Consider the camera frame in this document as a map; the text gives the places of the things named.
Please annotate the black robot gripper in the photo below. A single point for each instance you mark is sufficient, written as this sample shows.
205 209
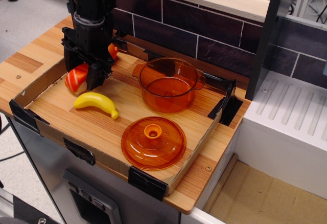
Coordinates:
88 42

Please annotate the salmon sushi toy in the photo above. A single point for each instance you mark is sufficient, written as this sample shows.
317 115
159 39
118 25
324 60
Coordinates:
75 80

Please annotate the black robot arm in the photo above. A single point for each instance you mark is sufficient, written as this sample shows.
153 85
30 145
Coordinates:
91 9

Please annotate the cardboard fence with black tape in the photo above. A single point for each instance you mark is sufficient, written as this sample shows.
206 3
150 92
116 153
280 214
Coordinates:
41 102

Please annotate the orange transparent pot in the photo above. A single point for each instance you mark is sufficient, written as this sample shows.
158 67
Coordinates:
168 84

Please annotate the orange transparent pot lid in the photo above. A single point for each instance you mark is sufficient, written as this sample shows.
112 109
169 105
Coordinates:
153 143

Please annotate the yellow toy banana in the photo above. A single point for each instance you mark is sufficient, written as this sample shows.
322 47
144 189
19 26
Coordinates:
92 99

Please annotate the orange toy carrot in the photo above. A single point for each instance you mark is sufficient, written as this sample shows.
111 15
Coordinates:
113 51

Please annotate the grey toy oven front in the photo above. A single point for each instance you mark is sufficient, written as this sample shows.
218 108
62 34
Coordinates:
92 205

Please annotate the white dish drainer sink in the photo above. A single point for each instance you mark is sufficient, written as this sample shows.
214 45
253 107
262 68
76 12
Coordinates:
283 133

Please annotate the black vertical post right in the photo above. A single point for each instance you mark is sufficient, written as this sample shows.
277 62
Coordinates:
264 53

